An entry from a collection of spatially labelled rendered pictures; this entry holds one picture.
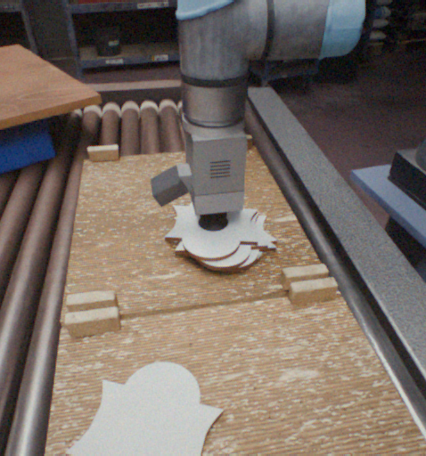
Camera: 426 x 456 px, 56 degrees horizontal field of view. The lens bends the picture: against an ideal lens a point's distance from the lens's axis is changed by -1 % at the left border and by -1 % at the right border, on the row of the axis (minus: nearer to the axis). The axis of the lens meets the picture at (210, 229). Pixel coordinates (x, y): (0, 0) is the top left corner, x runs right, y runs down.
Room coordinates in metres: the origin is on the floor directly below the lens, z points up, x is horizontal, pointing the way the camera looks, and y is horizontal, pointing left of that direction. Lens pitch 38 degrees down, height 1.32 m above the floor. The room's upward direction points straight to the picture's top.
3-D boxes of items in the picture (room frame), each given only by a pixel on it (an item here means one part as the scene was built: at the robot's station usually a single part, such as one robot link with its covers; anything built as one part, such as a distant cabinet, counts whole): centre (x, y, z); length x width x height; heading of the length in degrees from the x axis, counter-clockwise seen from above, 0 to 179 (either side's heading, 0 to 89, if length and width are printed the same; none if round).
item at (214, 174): (0.46, 0.02, 1.07); 0.12 x 0.09 x 0.16; 100
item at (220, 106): (0.46, 0.00, 1.15); 0.08 x 0.08 x 0.05
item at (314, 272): (0.37, -0.12, 0.95); 0.06 x 0.02 x 0.03; 100
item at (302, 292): (0.35, -0.13, 0.95); 0.06 x 0.02 x 0.03; 100
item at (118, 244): (0.54, 0.04, 0.93); 0.41 x 0.35 x 0.02; 10
